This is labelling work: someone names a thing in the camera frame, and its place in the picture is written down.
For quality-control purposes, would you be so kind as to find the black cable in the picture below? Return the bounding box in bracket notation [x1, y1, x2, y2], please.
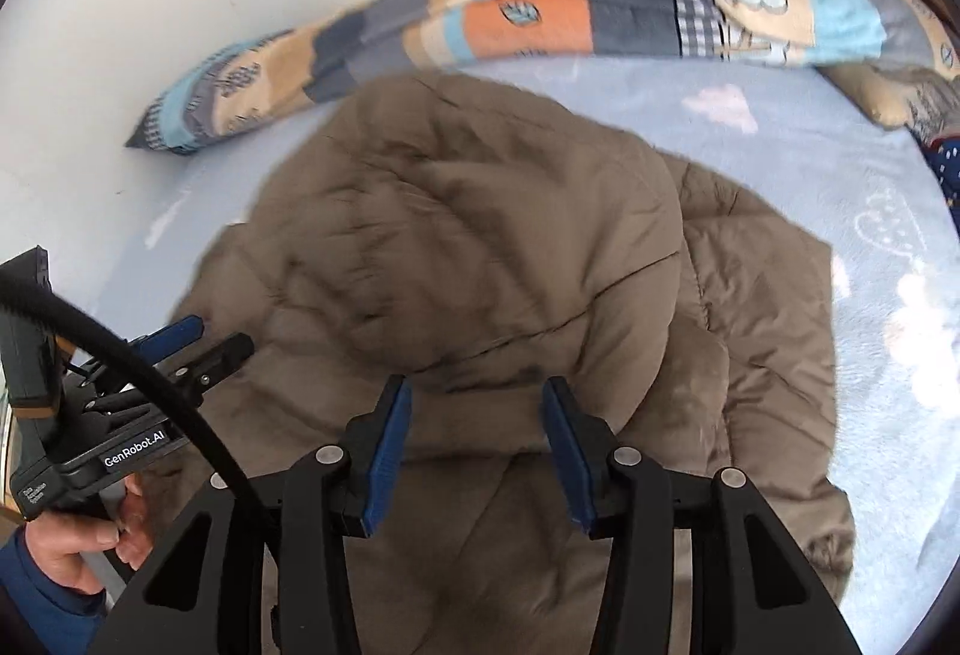
[0, 265, 263, 521]

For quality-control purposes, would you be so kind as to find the beige line-print pillow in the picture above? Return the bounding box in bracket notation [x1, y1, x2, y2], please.
[821, 61, 960, 135]

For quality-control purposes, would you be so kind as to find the patchwork quilt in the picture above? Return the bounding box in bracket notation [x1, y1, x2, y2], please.
[124, 0, 960, 155]

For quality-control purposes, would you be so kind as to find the person's left hand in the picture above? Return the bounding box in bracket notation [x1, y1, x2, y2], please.
[26, 475, 155, 596]

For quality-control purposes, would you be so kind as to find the brown puffer jacket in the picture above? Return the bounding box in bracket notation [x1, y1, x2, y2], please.
[139, 71, 857, 655]

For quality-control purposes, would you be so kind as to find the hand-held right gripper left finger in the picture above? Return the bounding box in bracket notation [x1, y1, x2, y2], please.
[90, 374, 413, 655]

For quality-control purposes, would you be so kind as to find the navy star-print pillow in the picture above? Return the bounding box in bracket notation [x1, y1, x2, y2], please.
[911, 130, 960, 206]

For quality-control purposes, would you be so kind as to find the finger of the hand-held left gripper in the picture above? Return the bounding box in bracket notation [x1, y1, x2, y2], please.
[127, 316, 205, 363]
[154, 332, 256, 401]

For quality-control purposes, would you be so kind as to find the person's left forearm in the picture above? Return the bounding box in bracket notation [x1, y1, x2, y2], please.
[0, 527, 110, 655]

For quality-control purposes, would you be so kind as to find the light blue fleece blanket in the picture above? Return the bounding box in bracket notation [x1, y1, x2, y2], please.
[30, 55, 960, 626]

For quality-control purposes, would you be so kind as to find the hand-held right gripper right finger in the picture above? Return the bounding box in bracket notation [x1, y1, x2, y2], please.
[541, 376, 860, 655]

